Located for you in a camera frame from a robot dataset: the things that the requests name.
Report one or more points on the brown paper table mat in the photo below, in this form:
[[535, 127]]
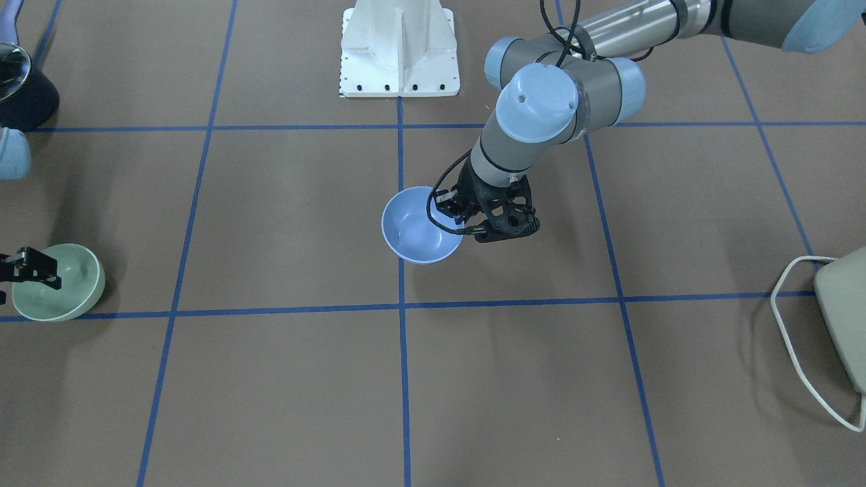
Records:
[[256, 330]]

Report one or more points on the green bowl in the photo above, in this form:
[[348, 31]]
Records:
[[71, 283]]

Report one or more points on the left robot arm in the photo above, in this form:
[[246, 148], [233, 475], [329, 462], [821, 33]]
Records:
[[586, 76]]

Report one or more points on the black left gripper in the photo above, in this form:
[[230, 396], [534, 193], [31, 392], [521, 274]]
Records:
[[471, 190]]

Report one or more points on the blue bowl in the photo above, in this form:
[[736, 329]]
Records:
[[408, 232]]

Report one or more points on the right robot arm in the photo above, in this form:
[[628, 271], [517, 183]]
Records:
[[15, 165]]

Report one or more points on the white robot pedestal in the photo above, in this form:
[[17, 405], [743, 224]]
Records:
[[398, 49]]

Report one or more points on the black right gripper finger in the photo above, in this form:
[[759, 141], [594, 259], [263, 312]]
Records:
[[29, 264]]

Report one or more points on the dark blue saucepan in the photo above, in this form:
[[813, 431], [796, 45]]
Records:
[[28, 98]]

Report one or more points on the cream toaster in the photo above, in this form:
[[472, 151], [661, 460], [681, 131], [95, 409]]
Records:
[[840, 290]]

